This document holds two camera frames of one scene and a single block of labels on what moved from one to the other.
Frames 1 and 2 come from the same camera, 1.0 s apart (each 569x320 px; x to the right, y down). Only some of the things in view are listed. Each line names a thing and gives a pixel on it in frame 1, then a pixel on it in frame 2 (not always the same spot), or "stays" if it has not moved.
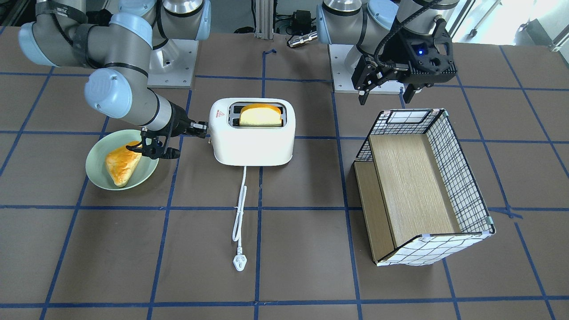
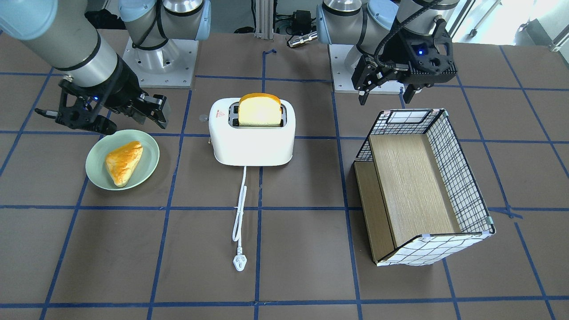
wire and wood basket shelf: [421, 202] stays
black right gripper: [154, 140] to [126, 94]
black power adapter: [301, 22] stays
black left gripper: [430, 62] stays
